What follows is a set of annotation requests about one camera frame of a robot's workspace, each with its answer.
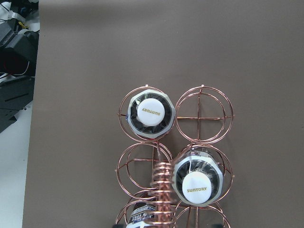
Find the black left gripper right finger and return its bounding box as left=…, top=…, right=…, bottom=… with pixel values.
left=211, top=224, right=224, bottom=228

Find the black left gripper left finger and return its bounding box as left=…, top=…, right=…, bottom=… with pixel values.
left=112, top=223, right=124, bottom=228

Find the near tea bottle white cap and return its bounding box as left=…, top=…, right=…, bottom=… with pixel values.
left=172, top=147, right=223, bottom=207

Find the tea bottle white cap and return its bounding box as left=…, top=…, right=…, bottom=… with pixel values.
left=172, top=147, right=223, bottom=207
left=127, top=89, right=176, bottom=139

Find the far tea bottle white cap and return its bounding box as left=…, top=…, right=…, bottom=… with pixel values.
left=127, top=89, right=176, bottom=139

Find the black equipment pile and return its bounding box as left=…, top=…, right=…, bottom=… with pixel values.
left=0, top=0, right=40, bottom=131

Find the copper wire bottle rack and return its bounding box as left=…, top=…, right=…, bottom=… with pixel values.
left=115, top=85, right=234, bottom=228

